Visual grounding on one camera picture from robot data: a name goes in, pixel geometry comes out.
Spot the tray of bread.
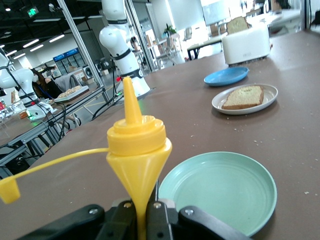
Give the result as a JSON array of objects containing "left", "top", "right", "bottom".
[{"left": 53, "top": 84, "right": 90, "bottom": 103}]

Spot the green exit sign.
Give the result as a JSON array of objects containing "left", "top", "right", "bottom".
[{"left": 26, "top": 6, "right": 40, "bottom": 18}]

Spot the person in dark clothes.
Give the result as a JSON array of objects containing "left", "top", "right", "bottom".
[{"left": 31, "top": 69, "right": 66, "bottom": 101}]

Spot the mint green plate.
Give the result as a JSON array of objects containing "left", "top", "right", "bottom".
[{"left": 158, "top": 151, "right": 278, "bottom": 238}]

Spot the yellow squeeze bottle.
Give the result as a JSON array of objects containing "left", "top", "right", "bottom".
[{"left": 0, "top": 76, "right": 173, "bottom": 240}]

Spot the blue plate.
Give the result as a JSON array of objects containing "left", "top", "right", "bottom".
[{"left": 203, "top": 66, "right": 250, "bottom": 88}]

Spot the aluminium frame post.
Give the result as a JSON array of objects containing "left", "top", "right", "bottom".
[{"left": 56, "top": 0, "right": 112, "bottom": 106}]

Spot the beige plate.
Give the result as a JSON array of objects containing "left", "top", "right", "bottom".
[{"left": 211, "top": 83, "right": 279, "bottom": 116}]

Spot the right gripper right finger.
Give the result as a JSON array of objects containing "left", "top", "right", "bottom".
[{"left": 146, "top": 183, "right": 177, "bottom": 240}]

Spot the brown bread slice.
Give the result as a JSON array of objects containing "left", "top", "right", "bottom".
[
  {"left": 221, "top": 85, "right": 265, "bottom": 110},
  {"left": 226, "top": 16, "right": 251, "bottom": 35}
]

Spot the white toaster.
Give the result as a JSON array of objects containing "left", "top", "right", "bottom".
[{"left": 221, "top": 22, "right": 272, "bottom": 66}]

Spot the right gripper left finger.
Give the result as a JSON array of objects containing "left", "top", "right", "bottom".
[{"left": 99, "top": 198, "right": 139, "bottom": 240}]

